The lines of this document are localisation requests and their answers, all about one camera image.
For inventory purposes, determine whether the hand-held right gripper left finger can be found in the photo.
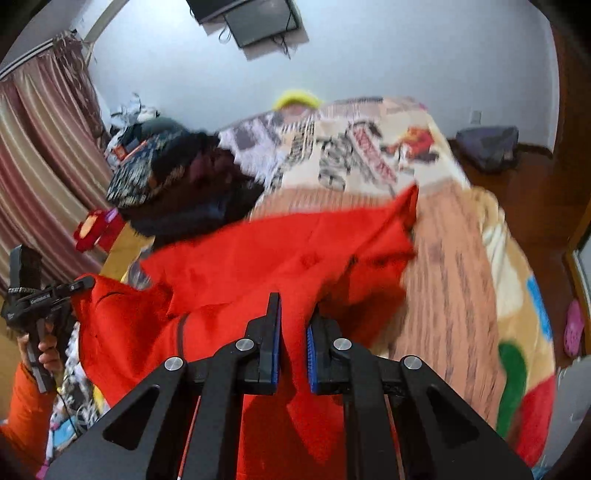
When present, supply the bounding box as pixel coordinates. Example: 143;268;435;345
44;292;282;480

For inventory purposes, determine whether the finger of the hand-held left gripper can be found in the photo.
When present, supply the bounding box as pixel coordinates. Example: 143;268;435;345
44;275;97;301

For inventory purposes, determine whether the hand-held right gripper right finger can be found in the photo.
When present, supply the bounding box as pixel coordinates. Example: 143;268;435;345
306;316;534;480

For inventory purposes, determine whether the red zip jacket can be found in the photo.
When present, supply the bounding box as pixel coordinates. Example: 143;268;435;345
71;185;421;480

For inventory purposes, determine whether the person's left forearm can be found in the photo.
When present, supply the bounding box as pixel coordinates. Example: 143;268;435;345
0;360;58;476

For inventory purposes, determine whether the person's left hand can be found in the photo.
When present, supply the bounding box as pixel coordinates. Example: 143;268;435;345
17;323;64;376

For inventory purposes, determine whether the wooden lap table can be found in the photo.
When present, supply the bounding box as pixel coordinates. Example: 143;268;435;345
102;231;154;278

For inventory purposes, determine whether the red plush flower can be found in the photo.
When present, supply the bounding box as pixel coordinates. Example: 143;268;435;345
73;208;126;252

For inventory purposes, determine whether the striped curtain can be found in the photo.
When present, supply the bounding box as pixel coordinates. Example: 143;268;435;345
0;34;116;287

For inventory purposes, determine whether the dark navy folded garment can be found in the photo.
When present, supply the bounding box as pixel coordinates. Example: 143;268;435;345
129;175;269;247

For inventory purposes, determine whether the printed blanket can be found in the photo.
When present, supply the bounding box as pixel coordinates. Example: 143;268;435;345
60;96;557;467

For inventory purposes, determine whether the pile of mixed clutter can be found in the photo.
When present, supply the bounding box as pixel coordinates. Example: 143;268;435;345
104;92;160;139

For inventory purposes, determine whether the grey plush pillow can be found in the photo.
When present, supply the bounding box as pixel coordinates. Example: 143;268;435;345
139;116;186;140

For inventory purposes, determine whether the dark maroon folded garment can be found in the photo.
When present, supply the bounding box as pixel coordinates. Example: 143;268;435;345
185;133;243;188

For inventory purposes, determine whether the yellow round object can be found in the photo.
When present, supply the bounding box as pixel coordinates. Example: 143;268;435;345
272;89;324;112

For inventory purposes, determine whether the pink slipper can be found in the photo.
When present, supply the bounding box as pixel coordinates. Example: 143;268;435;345
564;300;586;358

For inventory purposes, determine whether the pale grey cloth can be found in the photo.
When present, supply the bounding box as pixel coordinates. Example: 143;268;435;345
551;355;591;464

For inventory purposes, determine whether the dark bag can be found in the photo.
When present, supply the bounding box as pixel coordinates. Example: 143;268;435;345
456;126;520;174

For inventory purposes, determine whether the brown wooden door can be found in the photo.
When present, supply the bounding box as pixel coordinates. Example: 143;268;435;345
551;21;591;241

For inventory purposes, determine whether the black monitor cable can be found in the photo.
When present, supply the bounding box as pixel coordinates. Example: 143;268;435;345
272;34;294;61

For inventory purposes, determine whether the black wall television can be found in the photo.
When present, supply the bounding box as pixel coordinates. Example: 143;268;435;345
185;0;241;24

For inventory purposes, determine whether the small wall monitor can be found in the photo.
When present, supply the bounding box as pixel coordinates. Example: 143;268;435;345
225;0;302;48

